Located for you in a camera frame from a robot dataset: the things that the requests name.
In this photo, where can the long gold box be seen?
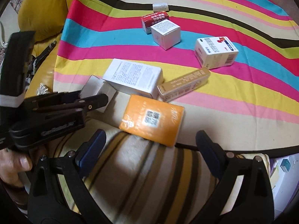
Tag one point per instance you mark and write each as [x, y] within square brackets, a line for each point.
[182, 85]

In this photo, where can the white box printed text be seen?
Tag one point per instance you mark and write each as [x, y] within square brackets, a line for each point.
[130, 74]

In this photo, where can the white cube box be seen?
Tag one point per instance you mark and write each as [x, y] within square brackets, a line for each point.
[165, 33]

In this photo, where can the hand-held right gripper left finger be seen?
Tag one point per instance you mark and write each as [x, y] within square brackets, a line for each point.
[90, 155]

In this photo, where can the purple white cardboard box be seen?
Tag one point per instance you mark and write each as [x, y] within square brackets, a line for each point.
[285, 186]

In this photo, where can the white medicine box blue label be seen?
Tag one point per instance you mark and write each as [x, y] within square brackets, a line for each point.
[215, 53]

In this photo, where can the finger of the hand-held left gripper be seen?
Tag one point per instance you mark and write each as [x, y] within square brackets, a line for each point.
[93, 100]
[58, 97]

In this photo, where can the red white box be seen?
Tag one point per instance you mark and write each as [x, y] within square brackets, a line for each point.
[151, 19]

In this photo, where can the yellow leather sofa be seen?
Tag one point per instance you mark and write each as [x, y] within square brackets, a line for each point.
[42, 11]

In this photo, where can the person's left hand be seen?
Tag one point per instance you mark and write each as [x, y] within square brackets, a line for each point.
[18, 162]

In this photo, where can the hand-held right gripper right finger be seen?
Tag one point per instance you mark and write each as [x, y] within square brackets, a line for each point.
[211, 155]

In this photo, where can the colourful striped cloth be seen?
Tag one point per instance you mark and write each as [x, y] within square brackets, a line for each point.
[233, 16]

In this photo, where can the orange box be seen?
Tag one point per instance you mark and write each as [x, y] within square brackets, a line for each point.
[151, 126]

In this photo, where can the small silver packet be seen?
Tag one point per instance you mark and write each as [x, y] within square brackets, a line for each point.
[160, 7]

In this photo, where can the person's left forearm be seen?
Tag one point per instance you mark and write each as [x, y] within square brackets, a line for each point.
[16, 198]

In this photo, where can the green beige striped cushion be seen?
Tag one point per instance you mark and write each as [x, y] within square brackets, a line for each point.
[140, 179]

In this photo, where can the silver ornament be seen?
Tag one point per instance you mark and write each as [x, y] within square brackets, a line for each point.
[42, 89]

